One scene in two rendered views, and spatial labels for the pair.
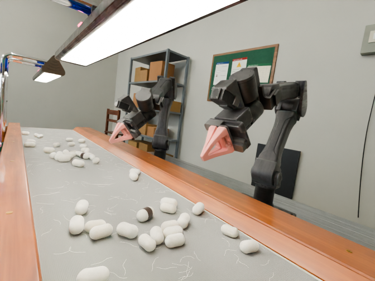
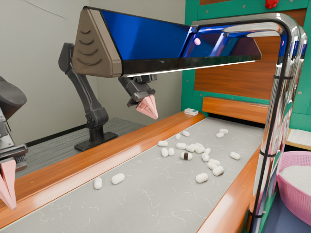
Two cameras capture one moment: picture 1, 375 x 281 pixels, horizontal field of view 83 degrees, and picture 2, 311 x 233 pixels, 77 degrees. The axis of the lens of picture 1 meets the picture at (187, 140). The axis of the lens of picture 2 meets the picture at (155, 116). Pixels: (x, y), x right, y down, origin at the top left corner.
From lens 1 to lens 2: 0.82 m
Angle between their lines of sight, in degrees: 98
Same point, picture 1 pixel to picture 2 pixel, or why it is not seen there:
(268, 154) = (95, 104)
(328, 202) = not seen: outside the picture
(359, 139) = not seen: outside the picture
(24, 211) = (236, 183)
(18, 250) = (251, 166)
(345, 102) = not seen: outside the picture
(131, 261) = (217, 154)
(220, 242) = (185, 140)
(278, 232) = (175, 126)
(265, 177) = (105, 119)
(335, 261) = (184, 121)
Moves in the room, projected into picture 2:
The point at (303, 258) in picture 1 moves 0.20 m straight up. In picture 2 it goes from (183, 126) to (185, 81)
